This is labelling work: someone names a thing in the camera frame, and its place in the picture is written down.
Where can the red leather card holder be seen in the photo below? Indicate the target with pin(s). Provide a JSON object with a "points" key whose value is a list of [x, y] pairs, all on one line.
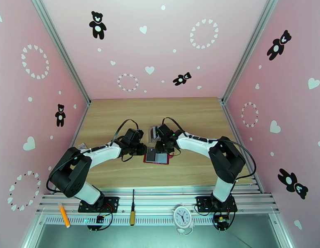
{"points": [[163, 159]]}

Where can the white card with red print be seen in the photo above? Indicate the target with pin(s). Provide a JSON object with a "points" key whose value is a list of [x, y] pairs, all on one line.
{"points": [[82, 146]]}

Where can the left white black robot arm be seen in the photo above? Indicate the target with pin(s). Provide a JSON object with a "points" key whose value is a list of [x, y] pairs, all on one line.
{"points": [[105, 154]]}

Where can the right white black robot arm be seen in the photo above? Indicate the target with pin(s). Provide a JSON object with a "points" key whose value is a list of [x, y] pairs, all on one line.
{"points": [[196, 141]]}

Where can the clear acrylic card stand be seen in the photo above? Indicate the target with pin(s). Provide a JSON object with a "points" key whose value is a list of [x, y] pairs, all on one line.
{"points": [[151, 140]]}

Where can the black and white card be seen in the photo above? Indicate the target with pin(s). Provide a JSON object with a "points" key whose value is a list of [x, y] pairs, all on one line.
{"points": [[156, 131], [151, 133]]}

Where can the white alarm clock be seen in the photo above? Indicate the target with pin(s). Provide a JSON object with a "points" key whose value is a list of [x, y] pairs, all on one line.
{"points": [[182, 215]]}

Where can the small black circuit board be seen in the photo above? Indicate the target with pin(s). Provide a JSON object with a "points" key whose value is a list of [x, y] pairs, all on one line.
{"points": [[100, 219]]}

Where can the black yellow electronics module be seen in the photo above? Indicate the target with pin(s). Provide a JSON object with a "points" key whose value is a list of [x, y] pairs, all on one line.
{"points": [[221, 221]]}

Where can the orange marker pen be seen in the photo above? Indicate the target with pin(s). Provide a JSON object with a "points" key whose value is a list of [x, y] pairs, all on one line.
{"points": [[64, 215]]}

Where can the aluminium front rail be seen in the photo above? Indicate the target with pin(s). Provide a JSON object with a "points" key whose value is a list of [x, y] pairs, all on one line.
{"points": [[154, 200]]}

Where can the left aluminium side rail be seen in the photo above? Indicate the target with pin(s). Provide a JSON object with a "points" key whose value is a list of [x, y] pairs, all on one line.
{"points": [[81, 120]]}

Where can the aluminium side rail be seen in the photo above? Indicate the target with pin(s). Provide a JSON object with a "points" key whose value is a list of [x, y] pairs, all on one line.
{"points": [[81, 120], [230, 120]]}

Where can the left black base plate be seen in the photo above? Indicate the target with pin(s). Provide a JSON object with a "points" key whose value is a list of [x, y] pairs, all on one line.
{"points": [[112, 203]]}

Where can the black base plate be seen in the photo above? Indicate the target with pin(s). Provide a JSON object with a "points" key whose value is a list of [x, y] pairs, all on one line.
{"points": [[112, 203], [202, 203]]}

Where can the right aluminium side rail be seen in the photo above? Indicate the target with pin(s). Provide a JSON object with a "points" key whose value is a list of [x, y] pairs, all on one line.
{"points": [[230, 120]]}

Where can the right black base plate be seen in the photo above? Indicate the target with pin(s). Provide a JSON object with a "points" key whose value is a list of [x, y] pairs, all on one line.
{"points": [[202, 203]]}

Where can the left aluminium frame post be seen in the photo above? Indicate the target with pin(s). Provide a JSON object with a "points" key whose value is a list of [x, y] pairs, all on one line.
{"points": [[59, 45]]}

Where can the aluminium frame post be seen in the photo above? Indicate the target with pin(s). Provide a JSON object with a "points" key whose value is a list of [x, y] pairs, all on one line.
{"points": [[59, 45], [249, 48]]}

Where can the right aluminium frame post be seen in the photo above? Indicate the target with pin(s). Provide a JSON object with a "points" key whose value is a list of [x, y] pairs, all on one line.
{"points": [[249, 48]]}

